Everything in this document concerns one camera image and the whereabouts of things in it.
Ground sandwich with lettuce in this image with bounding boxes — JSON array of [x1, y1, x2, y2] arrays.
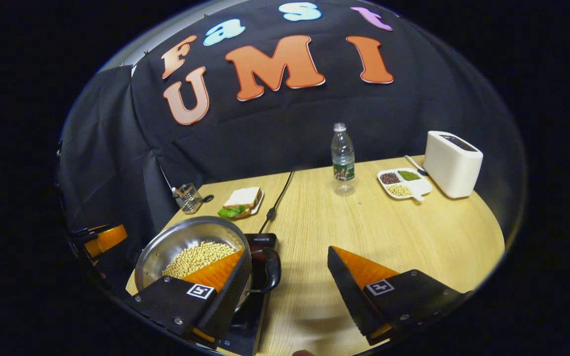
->
[[217, 187, 262, 219]]

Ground black power cable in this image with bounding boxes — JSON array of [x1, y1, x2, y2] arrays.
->
[[258, 171, 295, 234]]

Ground pile of soybeans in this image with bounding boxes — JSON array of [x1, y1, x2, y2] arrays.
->
[[162, 241, 238, 279]]

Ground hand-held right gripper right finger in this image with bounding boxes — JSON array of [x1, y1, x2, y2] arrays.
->
[[327, 245, 466, 347]]

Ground white toaster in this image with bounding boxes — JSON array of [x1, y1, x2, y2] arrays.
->
[[423, 131, 484, 199]]

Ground steel pot with black handles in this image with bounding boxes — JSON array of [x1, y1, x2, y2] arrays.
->
[[134, 216, 282, 312]]

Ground clear plastic water bottle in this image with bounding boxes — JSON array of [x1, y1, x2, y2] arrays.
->
[[331, 122, 356, 197]]

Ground white divided dish of beans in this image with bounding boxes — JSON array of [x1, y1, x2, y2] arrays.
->
[[377, 168, 433, 202]]

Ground white spoon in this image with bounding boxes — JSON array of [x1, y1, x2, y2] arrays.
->
[[404, 155, 429, 177]]

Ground white plate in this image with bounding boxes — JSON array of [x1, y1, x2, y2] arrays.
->
[[249, 190, 266, 216]]

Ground wire mesh holder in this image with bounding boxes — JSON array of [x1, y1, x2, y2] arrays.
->
[[172, 183, 203, 214]]

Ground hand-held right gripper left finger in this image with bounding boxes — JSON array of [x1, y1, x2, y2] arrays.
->
[[126, 247, 254, 349]]

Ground black induction cooktop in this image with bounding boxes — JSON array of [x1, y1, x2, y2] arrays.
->
[[211, 232, 279, 356]]

